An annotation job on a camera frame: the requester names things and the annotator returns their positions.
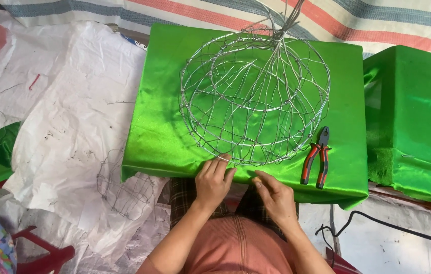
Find person's right hand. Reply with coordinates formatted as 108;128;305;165
252;170;298;227

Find person's left hand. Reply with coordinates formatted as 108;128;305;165
194;153;238;212

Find round wire basket frame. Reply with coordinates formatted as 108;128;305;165
179;0;332;167

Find person's checked trousers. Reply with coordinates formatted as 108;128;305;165
169;177;300;240

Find red and black pliers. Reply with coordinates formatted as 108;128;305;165
301;126;332;190

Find person's pink shirt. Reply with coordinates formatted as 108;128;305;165
185;215;296;274

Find green satin table cover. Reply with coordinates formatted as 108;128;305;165
120;23;369;211

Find white woven plastic sheet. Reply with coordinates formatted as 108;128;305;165
0;19;170;274

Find green satin covered block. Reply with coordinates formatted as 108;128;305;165
363;45;431;209

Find striped tarpaulin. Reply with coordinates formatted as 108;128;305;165
0;0;431;88

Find red plastic stool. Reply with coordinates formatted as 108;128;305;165
11;226;76;274

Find small wire basket frame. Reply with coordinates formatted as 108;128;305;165
96;148;156;220

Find black cable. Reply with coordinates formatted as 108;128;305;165
314;210;431;269

